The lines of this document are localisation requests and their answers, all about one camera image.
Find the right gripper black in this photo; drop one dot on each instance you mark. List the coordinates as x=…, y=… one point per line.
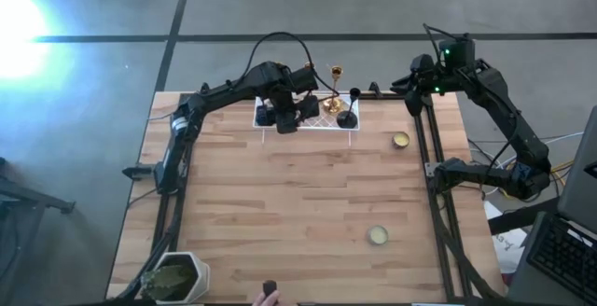
x=431, y=82

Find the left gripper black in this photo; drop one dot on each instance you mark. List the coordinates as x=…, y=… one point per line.
x=285, y=121

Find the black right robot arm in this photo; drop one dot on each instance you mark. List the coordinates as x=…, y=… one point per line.
x=508, y=119

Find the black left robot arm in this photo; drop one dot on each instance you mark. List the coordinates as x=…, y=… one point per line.
x=219, y=92

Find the small candle tin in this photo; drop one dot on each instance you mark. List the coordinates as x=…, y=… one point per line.
x=377, y=235

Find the small black handheld device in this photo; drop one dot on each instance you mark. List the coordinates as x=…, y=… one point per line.
x=269, y=287

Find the white hexagonal planter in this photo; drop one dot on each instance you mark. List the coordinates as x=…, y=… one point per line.
x=201, y=273

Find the black desk leg bar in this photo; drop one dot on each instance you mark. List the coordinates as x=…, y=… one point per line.
x=517, y=219

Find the person's hand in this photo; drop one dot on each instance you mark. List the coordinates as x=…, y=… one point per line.
x=266, y=300

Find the white paper sheet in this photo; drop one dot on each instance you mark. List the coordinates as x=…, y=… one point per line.
x=506, y=250

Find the green potted plant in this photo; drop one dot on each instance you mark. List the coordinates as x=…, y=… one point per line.
x=168, y=280

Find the grey laptop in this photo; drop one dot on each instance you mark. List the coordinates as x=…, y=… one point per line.
x=564, y=254

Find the black metal stand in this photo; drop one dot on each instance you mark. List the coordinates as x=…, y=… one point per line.
x=42, y=199

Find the black aluminium table frame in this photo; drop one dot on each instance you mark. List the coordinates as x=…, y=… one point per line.
x=382, y=96

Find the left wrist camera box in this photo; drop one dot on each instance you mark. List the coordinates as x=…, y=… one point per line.
x=303, y=81

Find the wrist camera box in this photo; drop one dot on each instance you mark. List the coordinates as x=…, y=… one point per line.
x=457, y=54
x=303, y=81

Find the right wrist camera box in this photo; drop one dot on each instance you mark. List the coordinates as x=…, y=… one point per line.
x=457, y=54

